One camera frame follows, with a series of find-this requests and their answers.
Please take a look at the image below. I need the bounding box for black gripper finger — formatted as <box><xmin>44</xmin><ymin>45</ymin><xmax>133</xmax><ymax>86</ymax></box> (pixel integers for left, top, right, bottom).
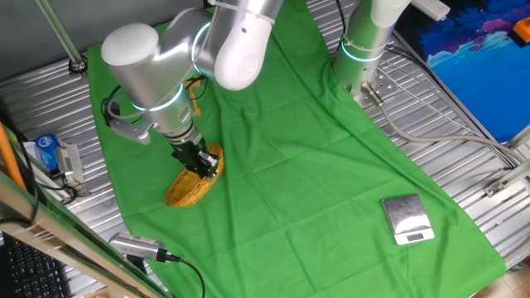
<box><xmin>202</xmin><ymin>151</ymin><xmax>220</xmax><ymax>175</ymax></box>
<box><xmin>194</xmin><ymin>163</ymin><xmax>213</xmax><ymax>180</ymax></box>

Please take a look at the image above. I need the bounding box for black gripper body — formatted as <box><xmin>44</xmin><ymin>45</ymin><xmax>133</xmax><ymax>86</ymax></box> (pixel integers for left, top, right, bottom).
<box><xmin>165</xmin><ymin>127</ymin><xmax>213</xmax><ymax>174</ymax></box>

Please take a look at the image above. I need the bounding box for orange woven plastic dish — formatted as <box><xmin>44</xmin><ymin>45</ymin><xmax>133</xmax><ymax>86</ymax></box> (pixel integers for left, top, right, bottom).
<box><xmin>163</xmin><ymin>142</ymin><xmax>226</xmax><ymax>209</ymax></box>

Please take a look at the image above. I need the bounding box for wooden dish rack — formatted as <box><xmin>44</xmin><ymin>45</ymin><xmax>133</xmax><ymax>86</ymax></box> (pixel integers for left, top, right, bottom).
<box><xmin>184</xmin><ymin>78</ymin><xmax>203</xmax><ymax>118</ymax></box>

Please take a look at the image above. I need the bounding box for green cloth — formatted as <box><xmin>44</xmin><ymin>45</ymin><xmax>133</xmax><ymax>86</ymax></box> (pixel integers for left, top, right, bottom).
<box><xmin>86</xmin><ymin>0</ymin><xmax>507</xmax><ymax>298</ymax></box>

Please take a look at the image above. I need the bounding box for blue tissue pack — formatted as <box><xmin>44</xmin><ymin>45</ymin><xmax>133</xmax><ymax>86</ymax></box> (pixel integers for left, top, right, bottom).
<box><xmin>23</xmin><ymin>133</ymin><xmax>64</xmax><ymax>174</ymax></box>

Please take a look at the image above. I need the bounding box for orange pole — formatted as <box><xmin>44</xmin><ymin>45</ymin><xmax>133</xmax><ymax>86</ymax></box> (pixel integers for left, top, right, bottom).
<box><xmin>0</xmin><ymin>122</ymin><xmax>27</xmax><ymax>191</ymax></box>

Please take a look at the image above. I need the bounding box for green slanted pole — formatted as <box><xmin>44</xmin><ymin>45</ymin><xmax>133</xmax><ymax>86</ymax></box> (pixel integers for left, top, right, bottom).
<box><xmin>35</xmin><ymin>0</ymin><xmax>88</xmax><ymax>67</ymax></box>

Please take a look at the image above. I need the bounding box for black keyboard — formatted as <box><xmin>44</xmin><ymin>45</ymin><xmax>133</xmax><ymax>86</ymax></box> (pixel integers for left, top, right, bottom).
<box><xmin>0</xmin><ymin>235</ymin><xmax>72</xmax><ymax>298</ymax></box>

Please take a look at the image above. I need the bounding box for white power strip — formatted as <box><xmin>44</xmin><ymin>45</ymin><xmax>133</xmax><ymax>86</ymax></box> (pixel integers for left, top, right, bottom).
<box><xmin>409</xmin><ymin>0</ymin><xmax>451</xmax><ymax>22</ymax></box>

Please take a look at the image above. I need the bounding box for blue patterned mat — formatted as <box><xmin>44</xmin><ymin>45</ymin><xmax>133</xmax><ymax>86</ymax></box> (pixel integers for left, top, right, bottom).
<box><xmin>393</xmin><ymin>0</ymin><xmax>530</xmax><ymax>144</ymax></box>

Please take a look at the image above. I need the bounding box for orange block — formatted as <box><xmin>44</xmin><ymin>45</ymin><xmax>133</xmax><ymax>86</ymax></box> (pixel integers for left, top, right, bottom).
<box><xmin>512</xmin><ymin>17</ymin><xmax>530</xmax><ymax>45</ymax></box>

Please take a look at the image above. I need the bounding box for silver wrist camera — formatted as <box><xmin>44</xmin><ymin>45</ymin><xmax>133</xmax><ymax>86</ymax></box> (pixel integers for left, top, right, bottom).
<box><xmin>108</xmin><ymin>118</ymin><xmax>155</xmax><ymax>147</ymax></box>

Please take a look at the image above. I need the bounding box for black camera cable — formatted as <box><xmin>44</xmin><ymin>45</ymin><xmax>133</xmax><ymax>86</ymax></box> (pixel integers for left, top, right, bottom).
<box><xmin>164</xmin><ymin>252</ymin><xmax>207</xmax><ymax>298</ymax></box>

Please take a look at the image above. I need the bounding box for grey exterior camera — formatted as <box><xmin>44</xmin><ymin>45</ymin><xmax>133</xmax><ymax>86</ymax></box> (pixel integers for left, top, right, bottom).
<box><xmin>108</xmin><ymin>232</ymin><xmax>170</xmax><ymax>264</ymax></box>

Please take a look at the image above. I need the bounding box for wooden frame beam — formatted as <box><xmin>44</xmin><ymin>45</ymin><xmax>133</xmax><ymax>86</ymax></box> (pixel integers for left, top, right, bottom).
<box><xmin>0</xmin><ymin>172</ymin><xmax>166</xmax><ymax>298</ymax></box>

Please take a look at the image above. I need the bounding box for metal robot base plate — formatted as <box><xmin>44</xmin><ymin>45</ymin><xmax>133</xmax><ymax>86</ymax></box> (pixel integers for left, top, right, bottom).
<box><xmin>351</xmin><ymin>73</ymin><xmax>398</xmax><ymax>109</ymax></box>

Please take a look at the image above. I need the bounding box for thick grey robot cable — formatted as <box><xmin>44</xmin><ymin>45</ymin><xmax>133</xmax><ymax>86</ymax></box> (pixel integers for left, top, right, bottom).
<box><xmin>360</xmin><ymin>82</ymin><xmax>526</xmax><ymax>166</ymax></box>

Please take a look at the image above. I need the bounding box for aluminium corner bracket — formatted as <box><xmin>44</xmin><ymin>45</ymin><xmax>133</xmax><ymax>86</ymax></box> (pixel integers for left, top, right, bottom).
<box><xmin>483</xmin><ymin>159</ymin><xmax>530</xmax><ymax>199</ymax></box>

